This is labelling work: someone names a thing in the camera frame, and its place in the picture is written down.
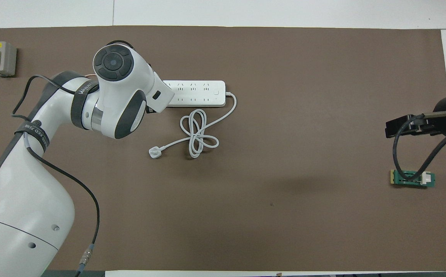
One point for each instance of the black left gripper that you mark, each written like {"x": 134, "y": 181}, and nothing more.
{"x": 150, "y": 109}

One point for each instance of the brown table mat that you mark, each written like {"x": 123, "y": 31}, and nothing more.
{"x": 246, "y": 211}

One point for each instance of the green circuit board module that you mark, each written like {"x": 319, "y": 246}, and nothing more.
{"x": 407, "y": 178}

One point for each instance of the white power strip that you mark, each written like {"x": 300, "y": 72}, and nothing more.
{"x": 199, "y": 94}

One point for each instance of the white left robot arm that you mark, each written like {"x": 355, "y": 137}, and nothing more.
{"x": 22, "y": 192}

